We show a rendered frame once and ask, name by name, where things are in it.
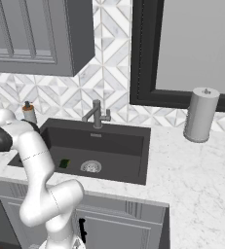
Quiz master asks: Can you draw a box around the grey metal tap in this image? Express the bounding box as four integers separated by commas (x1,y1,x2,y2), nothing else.
81,99,112,129

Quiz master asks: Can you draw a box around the black cupboard handle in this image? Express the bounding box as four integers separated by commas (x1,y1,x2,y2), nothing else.
78,218,87,244

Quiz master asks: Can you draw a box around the dark grey sink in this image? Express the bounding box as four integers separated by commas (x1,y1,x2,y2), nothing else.
7,117,152,186

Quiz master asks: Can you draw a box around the soap dispenser bottle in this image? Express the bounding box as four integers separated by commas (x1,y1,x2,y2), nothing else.
21,100,38,125

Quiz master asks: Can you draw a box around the green sponge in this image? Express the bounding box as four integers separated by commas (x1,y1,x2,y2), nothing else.
58,159,71,169

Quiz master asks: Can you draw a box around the grey wall cupboard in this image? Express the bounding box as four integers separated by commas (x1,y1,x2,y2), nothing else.
0,0,95,78

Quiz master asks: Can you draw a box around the grey paper towel roll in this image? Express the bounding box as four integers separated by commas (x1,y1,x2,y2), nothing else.
183,87,221,144

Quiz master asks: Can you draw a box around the grey base cupboard door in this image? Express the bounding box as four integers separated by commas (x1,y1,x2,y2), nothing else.
74,207,168,249

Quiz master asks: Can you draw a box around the black framed window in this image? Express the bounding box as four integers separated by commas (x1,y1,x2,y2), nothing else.
129,0,225,114

